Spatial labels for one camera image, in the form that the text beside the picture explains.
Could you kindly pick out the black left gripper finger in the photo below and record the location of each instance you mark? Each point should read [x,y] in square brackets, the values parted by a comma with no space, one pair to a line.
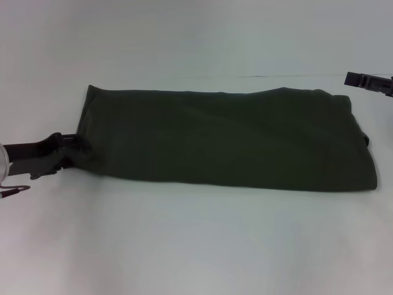
[69,159]
[76,142]

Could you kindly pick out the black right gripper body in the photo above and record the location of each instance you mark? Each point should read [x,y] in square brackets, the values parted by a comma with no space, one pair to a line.
[380,84]

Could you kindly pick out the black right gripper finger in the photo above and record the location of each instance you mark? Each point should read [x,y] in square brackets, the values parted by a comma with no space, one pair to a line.
[354,79]

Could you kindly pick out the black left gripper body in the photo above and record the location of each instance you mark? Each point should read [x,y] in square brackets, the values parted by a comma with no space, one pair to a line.
[33,156]

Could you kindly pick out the dark green FREE t-shirt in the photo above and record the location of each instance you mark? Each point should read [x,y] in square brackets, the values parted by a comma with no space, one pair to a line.
[221,138]

